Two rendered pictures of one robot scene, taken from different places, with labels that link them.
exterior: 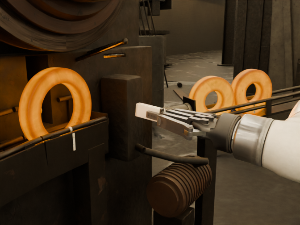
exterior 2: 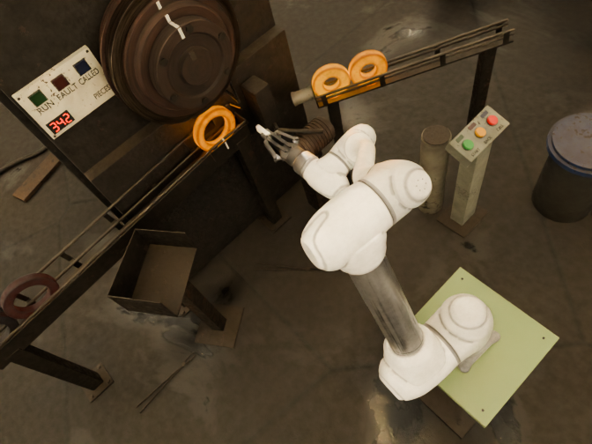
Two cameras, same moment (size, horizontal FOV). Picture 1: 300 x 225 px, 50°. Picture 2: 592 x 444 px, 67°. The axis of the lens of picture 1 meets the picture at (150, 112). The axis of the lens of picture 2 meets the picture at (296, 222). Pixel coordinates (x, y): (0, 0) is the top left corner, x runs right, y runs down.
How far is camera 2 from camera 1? 1.30 m
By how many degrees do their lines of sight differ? 49
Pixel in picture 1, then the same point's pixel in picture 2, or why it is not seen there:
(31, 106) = (198, 139)
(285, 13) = not seen: outside the picture
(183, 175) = (305, 143)
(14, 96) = (189, 126)
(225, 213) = (395, 116)
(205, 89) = (321, 78)
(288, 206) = (460, 110)
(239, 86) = (353, 70)
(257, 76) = (369, 59)
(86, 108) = (231, 121)
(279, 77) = not seen: outside the picture
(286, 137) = (309, 175)
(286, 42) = not seen: outside the picture
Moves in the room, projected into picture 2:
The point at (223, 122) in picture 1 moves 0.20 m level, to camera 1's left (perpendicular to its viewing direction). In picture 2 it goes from (290, 157) to (238, 154)
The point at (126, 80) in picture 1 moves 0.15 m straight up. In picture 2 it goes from (255, 93) to (243, 62)
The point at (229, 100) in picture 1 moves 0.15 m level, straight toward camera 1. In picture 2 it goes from (345, 80) to (330, 107)
